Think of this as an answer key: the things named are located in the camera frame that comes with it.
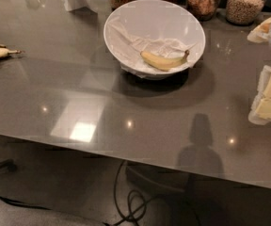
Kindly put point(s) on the plastic wrapped bread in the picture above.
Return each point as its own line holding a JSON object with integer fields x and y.
{"x": 260, "y": 33}

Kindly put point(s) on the white bowl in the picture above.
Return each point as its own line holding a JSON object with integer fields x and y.
{"x": 157, "y": 19}

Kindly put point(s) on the round glass jar with nuts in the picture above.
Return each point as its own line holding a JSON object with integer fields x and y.
{"x": 203, "y": 10}

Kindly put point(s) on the white paper towel in bowl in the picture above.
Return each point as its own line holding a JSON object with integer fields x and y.
{"x": 128, "y": 49}

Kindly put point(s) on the round glass jar with chickpeas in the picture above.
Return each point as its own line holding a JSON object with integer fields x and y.
{"x": 243, "y": 12}

